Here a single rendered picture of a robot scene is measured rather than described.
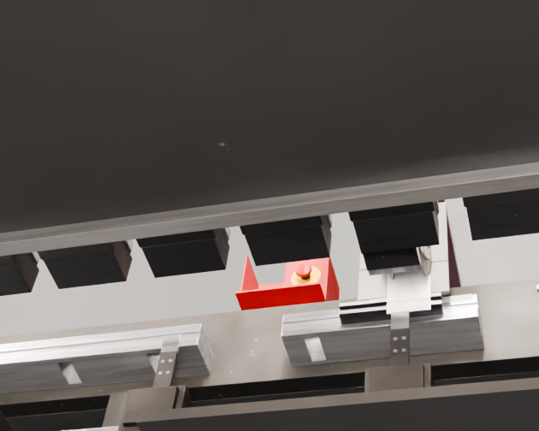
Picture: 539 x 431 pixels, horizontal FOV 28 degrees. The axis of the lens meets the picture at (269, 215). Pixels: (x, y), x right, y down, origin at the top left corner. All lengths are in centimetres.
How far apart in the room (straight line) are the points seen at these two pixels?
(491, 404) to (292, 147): 46
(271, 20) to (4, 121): 44
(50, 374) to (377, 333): 71
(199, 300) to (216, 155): 217
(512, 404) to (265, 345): 88
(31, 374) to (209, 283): 152
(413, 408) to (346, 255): 224
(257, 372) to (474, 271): 147
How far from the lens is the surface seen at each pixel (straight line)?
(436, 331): 212
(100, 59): 154
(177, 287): 383
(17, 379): 240
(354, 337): 214
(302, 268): 251
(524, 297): 225
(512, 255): 360
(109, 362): 228
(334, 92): 152
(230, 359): 228
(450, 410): 152
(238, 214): 164
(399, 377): 193
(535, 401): 151
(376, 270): 204
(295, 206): 162
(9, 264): 212
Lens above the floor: 249
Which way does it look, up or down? 39 degrees down
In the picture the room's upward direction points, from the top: 19 degrees counter-clockwise
